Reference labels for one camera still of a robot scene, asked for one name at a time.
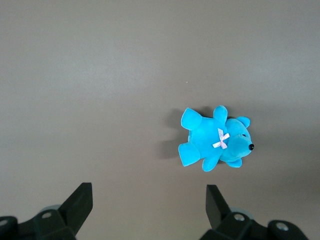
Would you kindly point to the blue teddy bear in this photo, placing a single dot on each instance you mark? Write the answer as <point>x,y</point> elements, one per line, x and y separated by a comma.
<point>207,135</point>

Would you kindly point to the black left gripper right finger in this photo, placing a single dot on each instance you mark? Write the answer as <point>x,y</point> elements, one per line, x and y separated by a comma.
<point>232,225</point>

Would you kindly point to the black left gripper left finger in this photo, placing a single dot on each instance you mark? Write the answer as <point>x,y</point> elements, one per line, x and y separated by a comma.
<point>57,222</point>

